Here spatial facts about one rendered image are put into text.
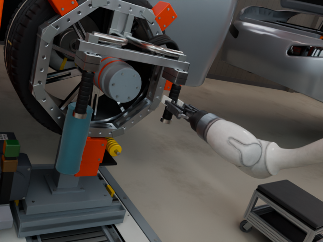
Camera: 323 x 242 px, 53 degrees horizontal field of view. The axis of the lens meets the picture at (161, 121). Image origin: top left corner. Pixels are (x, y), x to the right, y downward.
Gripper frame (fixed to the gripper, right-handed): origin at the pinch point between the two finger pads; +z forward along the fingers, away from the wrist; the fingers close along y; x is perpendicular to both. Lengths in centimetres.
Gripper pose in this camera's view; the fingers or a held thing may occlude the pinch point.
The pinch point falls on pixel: (171, 102)
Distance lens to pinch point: 120.9
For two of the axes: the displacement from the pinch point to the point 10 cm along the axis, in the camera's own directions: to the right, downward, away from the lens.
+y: 8.1, 0.5, 5.8
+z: -5.2, -4.0, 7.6
